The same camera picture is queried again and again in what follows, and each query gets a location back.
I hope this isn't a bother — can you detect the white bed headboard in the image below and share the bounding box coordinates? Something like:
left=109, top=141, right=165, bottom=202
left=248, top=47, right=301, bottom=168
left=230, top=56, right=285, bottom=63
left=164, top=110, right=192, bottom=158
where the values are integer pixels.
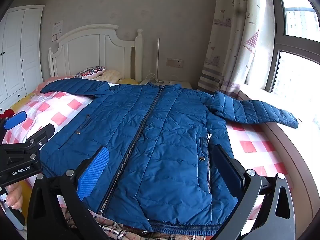
left=48, top=24, right=144, bottom=82

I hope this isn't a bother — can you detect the sailboat print curtain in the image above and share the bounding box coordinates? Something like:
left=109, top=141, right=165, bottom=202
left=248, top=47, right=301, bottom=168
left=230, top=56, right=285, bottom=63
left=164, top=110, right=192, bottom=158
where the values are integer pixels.
left=197, top=0, right=275, bottom=97

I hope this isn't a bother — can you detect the patterned embroidered pillow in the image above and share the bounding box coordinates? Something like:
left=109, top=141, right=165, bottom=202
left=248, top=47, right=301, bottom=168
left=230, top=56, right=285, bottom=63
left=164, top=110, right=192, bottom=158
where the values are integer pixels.
left=72, top=65, right=107, bottom=79

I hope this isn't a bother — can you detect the white nightstand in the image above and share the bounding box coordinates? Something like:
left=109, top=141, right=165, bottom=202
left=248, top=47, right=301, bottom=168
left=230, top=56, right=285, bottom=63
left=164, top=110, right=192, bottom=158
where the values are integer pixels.
left=139, top=79, right=193, bottom=90

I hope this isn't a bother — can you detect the dark window frame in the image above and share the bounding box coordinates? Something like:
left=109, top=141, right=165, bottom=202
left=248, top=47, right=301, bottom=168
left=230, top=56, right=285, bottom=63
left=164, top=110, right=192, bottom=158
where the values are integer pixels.
left=265, top=0, right=320, bottom=94

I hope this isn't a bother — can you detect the pink checked bed sheet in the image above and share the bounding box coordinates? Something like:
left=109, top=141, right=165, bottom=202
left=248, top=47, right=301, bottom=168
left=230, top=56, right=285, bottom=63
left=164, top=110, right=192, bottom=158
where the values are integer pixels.
left=4, top=80, right=293, bottom=224

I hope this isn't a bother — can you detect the white charger cable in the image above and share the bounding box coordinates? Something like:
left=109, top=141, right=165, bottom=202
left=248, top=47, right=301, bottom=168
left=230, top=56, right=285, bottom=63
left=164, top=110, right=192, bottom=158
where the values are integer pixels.
left=141, top=73, right=178, bottom=85

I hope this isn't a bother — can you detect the white wardrobe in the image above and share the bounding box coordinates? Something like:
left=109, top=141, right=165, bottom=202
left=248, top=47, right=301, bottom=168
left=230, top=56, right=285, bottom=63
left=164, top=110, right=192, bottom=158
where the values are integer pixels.
left=0, top=5, right=45, bottom=113

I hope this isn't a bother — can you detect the white paper wall notice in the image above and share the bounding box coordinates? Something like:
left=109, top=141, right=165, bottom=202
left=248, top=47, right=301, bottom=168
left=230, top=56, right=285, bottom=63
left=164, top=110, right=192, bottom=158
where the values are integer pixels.
left=52, top=20, right=63, bottom=34

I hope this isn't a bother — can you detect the cream yellow pillow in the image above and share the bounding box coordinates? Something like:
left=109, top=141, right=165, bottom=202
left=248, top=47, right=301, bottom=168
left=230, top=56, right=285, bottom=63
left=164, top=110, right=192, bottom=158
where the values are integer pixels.
left=96, top=69, right=123, bottom=83

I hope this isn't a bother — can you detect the person's left hand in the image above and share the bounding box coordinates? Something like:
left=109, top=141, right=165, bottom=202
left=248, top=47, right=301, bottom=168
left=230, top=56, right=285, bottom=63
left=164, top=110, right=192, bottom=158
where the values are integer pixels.
left=5, top=183, right=23, bottom=210

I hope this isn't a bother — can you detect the thin metal pole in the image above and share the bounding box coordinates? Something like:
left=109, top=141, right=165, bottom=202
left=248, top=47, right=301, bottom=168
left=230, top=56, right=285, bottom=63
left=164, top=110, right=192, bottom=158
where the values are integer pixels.
left=156, top=38, right=161, bottom=82

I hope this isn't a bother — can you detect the blue puffer jacket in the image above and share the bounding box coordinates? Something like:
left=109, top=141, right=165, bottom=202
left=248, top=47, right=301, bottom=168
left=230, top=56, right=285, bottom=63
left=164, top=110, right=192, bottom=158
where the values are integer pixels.
left=39, top=78, right=300, bottom=235

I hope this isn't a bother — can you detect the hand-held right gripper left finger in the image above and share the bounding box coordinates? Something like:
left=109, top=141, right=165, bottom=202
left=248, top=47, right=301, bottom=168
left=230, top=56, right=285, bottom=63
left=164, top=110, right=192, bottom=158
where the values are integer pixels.
left=26, top=146, right=110, bottom=240

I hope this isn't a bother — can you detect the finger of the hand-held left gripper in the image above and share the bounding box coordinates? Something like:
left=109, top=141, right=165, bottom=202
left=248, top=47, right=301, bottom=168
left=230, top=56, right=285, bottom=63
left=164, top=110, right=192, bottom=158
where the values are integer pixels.
left=0, top=112, right=28, bottom=137
left=2, top=124, right=55, bottom=160

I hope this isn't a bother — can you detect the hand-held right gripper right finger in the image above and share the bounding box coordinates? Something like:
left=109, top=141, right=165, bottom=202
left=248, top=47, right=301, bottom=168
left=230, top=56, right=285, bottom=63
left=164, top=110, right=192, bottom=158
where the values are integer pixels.
left=212, top=144, right=294, bottom=240

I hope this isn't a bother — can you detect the window sill ledge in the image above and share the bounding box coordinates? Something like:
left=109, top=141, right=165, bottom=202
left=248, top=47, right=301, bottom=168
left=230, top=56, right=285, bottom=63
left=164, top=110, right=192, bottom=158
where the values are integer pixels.
left=235, top=86, right=320, bottom=220

